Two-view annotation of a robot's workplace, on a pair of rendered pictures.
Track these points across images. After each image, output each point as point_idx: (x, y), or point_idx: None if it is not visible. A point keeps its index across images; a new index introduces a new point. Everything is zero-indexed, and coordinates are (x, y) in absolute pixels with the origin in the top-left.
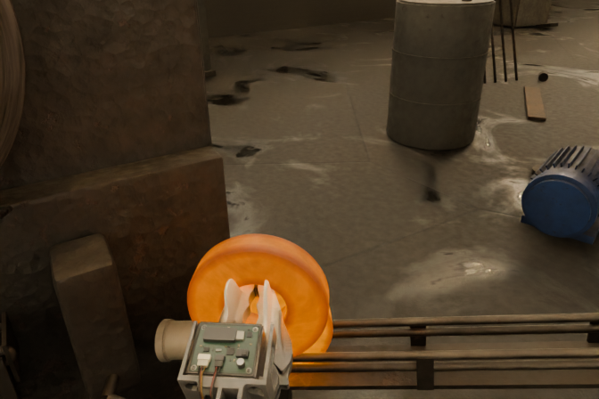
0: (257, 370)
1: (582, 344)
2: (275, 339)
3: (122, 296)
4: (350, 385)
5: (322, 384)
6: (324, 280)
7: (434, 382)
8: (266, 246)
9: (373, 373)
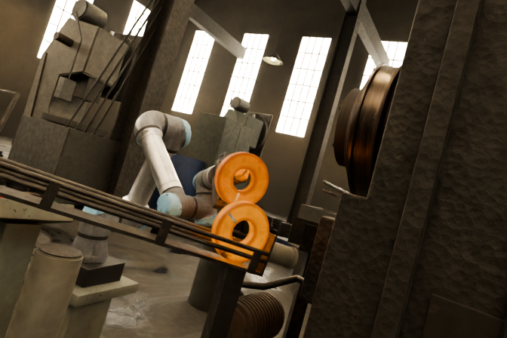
0: (222, 156)
1: (55, 208)
2: (223, 158)
3: (317, 238)
4: (191, 245)
5: (205, 250)
6: (222, 162)
7: (149, 232)
8: (244, 152)
9: (181, 244)
